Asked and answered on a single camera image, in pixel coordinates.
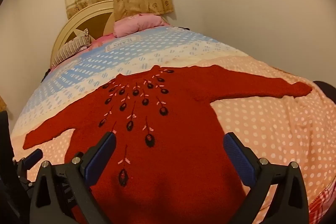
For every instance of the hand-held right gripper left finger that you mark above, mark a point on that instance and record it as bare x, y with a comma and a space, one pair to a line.
98, 158

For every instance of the pink bed sheet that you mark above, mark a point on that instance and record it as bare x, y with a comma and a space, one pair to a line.
101, 40

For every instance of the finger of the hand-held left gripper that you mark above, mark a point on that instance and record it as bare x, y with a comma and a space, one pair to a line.
33, 157

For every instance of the red embroidered knit sweater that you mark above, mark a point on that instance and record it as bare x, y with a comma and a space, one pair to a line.
170, 161

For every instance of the cream round headboard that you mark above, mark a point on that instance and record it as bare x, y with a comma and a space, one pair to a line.
78, 24

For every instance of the polka dot blanket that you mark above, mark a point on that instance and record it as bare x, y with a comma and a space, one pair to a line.
275, 134

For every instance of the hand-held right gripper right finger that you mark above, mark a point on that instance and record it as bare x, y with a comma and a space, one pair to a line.
240, 161

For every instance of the striped pillow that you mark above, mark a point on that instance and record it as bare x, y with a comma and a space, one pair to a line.
71, 48

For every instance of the pink pillow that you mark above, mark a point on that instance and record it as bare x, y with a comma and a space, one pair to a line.
136, 24

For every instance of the red plaid bed sheet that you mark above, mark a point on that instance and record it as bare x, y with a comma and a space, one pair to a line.
324, 203

